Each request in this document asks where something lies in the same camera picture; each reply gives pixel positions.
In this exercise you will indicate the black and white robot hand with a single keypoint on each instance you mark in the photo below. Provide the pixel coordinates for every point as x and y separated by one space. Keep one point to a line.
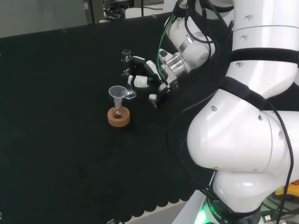
140 81

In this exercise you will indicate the clear graduated cylinder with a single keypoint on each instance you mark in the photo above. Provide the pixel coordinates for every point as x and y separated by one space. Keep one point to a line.
126 55

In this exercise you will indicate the clear plastic funnel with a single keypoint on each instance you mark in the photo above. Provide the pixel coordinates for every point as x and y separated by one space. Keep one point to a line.
116 91

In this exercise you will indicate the small round-bottom glass flask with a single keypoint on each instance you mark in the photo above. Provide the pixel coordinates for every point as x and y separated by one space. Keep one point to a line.
117 113

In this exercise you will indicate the black cloth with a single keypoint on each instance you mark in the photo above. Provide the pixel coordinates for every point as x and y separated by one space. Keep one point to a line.
58 116

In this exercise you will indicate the grey partition panel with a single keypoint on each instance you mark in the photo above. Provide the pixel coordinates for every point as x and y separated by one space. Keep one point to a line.
42 16

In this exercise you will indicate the yellow stop button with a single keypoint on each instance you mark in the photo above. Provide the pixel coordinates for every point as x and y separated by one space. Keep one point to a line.
292 189

